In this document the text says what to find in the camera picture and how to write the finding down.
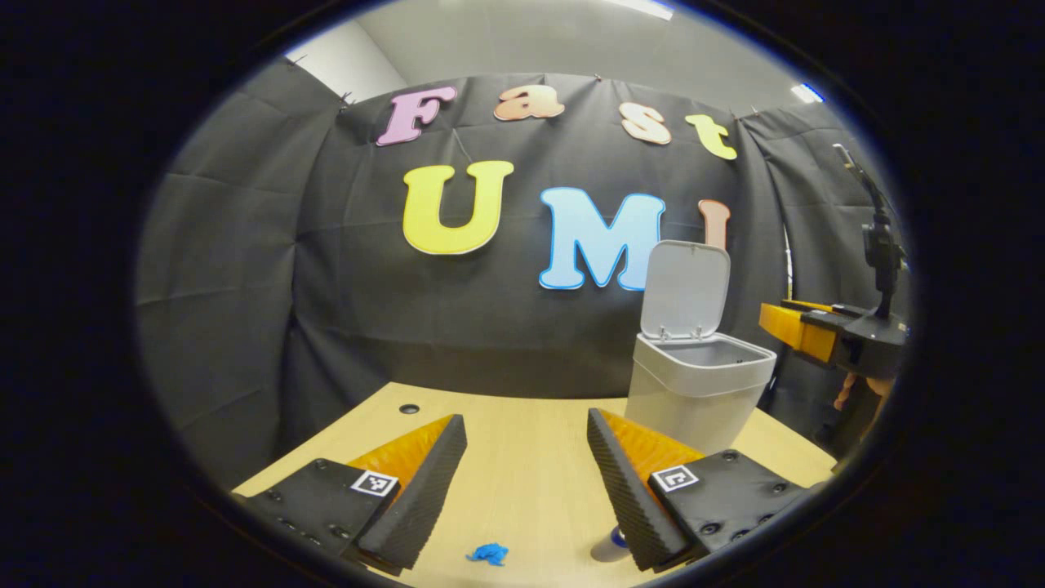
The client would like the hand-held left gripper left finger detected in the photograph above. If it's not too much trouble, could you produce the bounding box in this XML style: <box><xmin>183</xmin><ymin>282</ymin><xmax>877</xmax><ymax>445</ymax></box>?
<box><xmin>233</xmin><ymin>414</ymin><xmax>468</xmax><ymax>572</ymax></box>

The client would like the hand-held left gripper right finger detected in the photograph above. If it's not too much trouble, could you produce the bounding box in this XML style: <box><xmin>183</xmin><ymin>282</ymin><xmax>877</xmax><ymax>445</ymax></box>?
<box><xmin>586</xmin><ymin>408</ymin><xmax>817</xmax><ymax>572</ymax></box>

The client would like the silver pop can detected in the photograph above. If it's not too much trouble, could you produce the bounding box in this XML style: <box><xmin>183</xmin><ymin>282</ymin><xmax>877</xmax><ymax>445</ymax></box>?
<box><xmin>591</xmin><ymin>527</ymin><xmax>634</xmax><ymax>563</ymax></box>

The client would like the grey desktop garbage bin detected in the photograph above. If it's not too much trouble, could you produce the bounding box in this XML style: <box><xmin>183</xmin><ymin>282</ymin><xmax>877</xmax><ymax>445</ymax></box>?
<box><xmin>625</xmin><ymin>240</ymin><xmax>777</xmax><ymax>457</ymax></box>

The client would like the wooden desktop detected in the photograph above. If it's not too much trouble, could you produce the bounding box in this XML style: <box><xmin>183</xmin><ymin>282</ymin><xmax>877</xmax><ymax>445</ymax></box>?
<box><xmin>233</xmin><ymin>381</ymin><xmax>838</xmax><ymax>588</ymax></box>

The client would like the long ceiling light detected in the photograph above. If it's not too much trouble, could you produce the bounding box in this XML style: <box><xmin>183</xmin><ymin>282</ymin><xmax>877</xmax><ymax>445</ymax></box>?
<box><xmin>604</xmin><ymin>0</ymin><xmax>675</xmax><ymax>21</ymax></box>

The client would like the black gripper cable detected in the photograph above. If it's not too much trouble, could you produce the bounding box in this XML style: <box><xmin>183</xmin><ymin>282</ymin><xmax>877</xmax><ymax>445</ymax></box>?
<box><xmin>833</xmin><ymin>143</ymin><xmax>892</xmax><ymax>225</ymax></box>

